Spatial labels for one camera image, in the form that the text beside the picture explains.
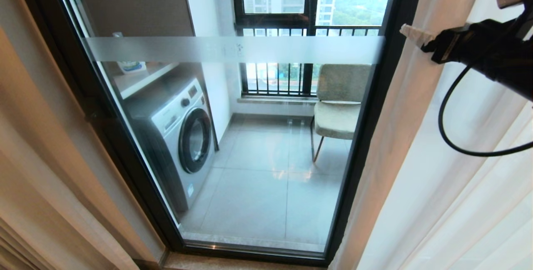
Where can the black framed glass balcony door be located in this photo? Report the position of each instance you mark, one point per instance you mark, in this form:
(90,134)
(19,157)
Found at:
(258,49)

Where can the white detergent bottle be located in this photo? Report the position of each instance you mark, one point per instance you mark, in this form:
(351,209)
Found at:
(131,67)

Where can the white shelf board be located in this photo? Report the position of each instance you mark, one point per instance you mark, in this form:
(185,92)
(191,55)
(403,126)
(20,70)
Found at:
(143,81)

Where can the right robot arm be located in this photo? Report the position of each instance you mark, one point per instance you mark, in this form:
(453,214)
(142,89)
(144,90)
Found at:
(514,70)

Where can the silver front-loading washing machine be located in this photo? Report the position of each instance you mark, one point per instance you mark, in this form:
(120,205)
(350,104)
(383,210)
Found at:
(175,126)

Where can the white sheer curtain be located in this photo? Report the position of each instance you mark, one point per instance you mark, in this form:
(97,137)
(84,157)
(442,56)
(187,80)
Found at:
(466,203)

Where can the grey stone window sill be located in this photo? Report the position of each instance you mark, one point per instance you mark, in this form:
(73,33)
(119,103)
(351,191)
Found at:
(275,100)

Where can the beige upholstered chair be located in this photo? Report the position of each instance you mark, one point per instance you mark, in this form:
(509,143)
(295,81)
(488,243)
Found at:
(337,121)

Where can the black metal railing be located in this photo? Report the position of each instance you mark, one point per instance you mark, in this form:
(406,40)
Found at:
(275,79)

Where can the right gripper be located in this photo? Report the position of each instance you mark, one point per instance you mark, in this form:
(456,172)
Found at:
(462,43)

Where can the brown wall cabinet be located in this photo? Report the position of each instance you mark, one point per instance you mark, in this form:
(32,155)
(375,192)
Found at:
(133,3)

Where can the beige curtain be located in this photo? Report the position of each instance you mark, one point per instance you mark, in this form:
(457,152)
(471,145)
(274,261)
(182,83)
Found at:
(37,186)
(399,107)

